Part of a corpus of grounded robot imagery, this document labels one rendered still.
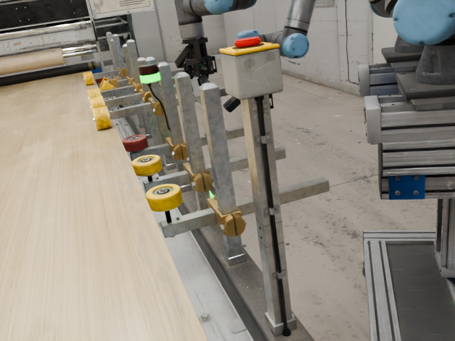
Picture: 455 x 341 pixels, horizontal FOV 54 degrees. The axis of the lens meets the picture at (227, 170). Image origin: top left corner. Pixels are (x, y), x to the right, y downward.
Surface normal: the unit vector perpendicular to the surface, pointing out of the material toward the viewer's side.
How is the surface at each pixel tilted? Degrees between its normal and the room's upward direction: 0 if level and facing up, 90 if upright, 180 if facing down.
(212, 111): 90
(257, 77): 90
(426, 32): 95
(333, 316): 0
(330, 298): 0
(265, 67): 90
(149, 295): 0
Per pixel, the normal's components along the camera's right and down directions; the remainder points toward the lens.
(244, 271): -0.14, -0.92
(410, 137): -0.23, 0.39
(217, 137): 0.32, 0.30
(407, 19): -0.56, 0.46
